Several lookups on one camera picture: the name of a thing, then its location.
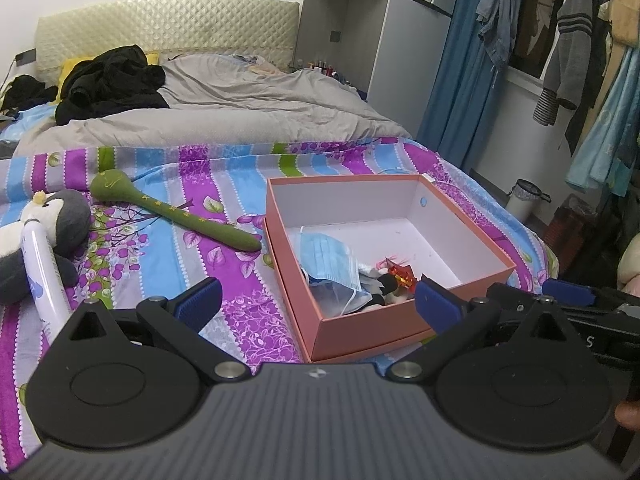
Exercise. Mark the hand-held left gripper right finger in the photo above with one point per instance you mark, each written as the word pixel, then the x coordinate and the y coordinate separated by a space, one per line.
pixel 435 305

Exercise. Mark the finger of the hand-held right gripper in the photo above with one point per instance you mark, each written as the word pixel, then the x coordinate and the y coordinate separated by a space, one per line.
pixel 510 295
pixel 570 292

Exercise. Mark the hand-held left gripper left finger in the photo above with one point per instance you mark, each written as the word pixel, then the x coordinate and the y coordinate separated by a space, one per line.
pixel 200 305

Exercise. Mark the red pink tasselled ornament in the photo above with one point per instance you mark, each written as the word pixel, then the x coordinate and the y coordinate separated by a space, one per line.
pixel 402 276

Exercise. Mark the blue white plastic packet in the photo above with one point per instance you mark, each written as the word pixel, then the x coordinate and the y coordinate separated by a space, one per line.
pixel 345 302

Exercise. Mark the orange cardboard box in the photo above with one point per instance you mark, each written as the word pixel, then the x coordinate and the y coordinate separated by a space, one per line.
pixel 350 335

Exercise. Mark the blue face mask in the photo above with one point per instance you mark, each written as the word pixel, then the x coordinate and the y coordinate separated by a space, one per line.
pixel 325 255

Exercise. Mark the person's right hand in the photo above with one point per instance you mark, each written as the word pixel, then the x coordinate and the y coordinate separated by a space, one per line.
pixel 631 414

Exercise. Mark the striped floral bedsheet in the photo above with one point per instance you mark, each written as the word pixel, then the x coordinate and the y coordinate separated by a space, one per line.
pixel 165 270

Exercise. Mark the red brown crate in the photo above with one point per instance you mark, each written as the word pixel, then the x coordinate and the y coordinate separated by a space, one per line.
pixel 572 235

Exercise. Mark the white trash bin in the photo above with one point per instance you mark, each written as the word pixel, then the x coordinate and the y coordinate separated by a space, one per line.
pixel 525 202

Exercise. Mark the green plush massage hammer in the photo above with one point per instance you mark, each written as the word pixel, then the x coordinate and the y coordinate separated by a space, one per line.
pixel 110 187

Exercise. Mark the light blue hanging garment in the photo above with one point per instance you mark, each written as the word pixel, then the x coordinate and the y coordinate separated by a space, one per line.
pixel 605 140

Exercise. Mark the white tube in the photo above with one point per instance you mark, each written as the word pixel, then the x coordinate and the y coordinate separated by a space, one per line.
pixel 45 280

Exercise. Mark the grey white penguin plush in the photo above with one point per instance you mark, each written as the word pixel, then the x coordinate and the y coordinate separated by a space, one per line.
pixel 65 215

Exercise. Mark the grey duvet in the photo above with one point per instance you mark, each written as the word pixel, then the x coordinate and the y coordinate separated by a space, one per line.
pixel 250 105

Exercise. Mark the blue curtain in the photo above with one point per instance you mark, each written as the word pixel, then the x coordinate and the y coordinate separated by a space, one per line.
pixel 460 85

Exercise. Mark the black jacket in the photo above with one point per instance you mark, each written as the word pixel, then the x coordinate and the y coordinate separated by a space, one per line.
pixel 110 85

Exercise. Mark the peach cloth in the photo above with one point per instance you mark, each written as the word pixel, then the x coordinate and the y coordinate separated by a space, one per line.
pixel 267 67

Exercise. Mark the light blue pillow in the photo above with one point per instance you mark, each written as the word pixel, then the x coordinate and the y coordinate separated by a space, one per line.
pixel 30 125

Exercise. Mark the dark grey cloth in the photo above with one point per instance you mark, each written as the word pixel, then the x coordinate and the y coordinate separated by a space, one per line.
pixel 6 150

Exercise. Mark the grey striped hanging sweater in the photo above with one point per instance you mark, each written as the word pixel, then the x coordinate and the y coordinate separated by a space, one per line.
pixel 575 35

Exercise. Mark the row of small bottles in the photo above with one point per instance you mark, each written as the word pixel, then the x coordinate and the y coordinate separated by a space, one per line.
pixel 324 66

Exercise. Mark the yellow pillow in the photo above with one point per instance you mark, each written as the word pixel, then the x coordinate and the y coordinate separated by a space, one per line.
pixel 67 72

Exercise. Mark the white wardrobe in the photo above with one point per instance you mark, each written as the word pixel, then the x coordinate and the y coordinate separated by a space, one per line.
pixel 400 35

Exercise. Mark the small dark garment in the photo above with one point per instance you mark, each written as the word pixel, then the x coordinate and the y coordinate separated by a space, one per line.
pixel 30 90

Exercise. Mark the hanging denim shirt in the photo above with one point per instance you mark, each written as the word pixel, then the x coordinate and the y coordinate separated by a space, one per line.
pixel 500 15

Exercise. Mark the cream quilted headboard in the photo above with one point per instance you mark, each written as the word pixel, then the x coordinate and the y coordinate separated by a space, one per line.
pixel 175 25

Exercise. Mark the beige hanging garment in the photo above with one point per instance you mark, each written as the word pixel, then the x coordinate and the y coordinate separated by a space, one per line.
pixel 625 5

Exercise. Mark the grey wall switch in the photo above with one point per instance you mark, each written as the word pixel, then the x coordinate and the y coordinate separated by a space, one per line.
pixel 336 36

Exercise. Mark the black wall socket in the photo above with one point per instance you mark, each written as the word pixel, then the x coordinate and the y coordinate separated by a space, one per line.
pixel 26 57

